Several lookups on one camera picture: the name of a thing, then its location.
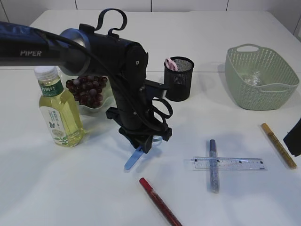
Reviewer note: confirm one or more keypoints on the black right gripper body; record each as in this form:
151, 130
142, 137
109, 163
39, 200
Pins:
293, 139

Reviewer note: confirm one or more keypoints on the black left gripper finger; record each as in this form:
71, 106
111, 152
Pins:
165, 135
142, 141

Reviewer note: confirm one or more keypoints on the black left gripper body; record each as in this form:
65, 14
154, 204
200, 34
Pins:
138, 115

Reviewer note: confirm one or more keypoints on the blue scissors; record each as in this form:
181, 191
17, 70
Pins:
156, 141

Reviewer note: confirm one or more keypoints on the clear plastic ruler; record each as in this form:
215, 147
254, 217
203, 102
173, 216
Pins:
222, 163

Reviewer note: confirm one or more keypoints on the purple artificial grape bunch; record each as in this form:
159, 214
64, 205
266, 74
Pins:
90, 91

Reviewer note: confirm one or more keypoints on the pink scissors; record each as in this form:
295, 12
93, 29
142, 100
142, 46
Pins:
170, 64

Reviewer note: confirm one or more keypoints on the clear plastic sheet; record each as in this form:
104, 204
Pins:
253, 78

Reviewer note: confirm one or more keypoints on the yellow tea bottle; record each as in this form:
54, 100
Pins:
58, 108

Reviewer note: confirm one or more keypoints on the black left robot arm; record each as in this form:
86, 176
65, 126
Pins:
77, 52

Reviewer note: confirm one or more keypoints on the gold glitter pen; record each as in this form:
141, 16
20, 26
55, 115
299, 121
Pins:
279, 147

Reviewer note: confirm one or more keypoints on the green wavy glass plate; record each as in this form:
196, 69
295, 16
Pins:
84, 109

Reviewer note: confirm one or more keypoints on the black mesh pen holder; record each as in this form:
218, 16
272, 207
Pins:
179, 81

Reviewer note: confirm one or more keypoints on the red glitter pen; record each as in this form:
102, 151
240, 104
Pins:
160, 204

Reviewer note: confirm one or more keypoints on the silver glitter pen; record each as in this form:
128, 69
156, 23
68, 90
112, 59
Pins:
213, 171

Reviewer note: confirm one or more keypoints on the green woven plastic basket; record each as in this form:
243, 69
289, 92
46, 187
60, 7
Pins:
279, 79

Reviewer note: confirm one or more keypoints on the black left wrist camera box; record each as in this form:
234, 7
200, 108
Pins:
155, 89

